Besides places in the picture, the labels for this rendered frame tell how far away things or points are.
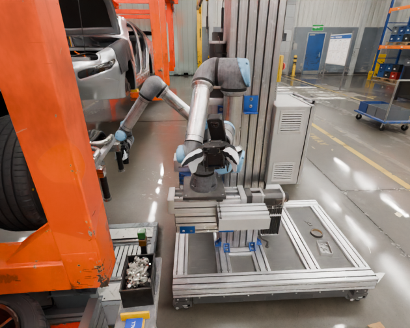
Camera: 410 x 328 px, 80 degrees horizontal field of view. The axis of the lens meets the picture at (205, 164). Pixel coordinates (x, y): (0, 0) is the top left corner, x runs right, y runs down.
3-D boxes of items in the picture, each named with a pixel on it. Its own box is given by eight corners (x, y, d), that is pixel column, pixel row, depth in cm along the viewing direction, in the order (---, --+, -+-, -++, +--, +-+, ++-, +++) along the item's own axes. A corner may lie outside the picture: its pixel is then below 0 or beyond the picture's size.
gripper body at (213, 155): (228, 172, 72) (232, 156, 83) (226, 145, 69) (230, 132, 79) (204, 173, 74) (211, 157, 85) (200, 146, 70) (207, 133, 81)
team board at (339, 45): (314, 84, 1036) (325, 32, 950) (326, 84, 1038) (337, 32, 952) (333, 90, 901) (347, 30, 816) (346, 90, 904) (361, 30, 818)
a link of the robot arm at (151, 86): (163, 86, 152) (124, 146, 168) (164, 84, 162) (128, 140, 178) (146, 75, 149) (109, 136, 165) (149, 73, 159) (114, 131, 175)
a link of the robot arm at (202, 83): (191, 51, 104) (172, 159, 91) (217, 51, 102) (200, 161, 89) (196, 69, 115) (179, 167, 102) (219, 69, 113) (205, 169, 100)
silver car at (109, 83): (97, 73, 787) (87, 15, 716) (155, 73, 801) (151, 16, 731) (-11, 109, 344) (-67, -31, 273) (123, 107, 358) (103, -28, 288)
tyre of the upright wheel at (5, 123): (-9, 258, 118) (58, 201, 181) (42, 254, 119) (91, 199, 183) (-51, 120, 99) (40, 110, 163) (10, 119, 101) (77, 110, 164)
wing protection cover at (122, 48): (118, 70, 435) (113, 38, 413) (135, 69, 438) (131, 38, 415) (107, 74, 372) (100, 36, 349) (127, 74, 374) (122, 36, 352)
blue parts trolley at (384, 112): (352, 118, 559) (364, 73, 516) (377, 118, 559) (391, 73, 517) (380, 132, 469) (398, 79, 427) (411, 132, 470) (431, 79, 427)
